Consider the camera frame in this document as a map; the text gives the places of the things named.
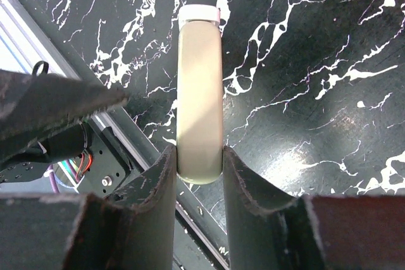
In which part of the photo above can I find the beige stapler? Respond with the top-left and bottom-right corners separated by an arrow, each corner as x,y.
176,4 -> 223,185

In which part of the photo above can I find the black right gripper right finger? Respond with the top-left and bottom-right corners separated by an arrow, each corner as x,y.
223,147 -> 404,269

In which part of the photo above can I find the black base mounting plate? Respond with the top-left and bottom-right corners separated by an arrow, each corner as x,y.
1,114 -> 156,197

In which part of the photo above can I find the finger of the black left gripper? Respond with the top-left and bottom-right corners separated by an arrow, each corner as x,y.
1,70 -> 128,162

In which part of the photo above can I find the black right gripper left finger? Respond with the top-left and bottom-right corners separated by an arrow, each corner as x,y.
1,145 -> 177,269

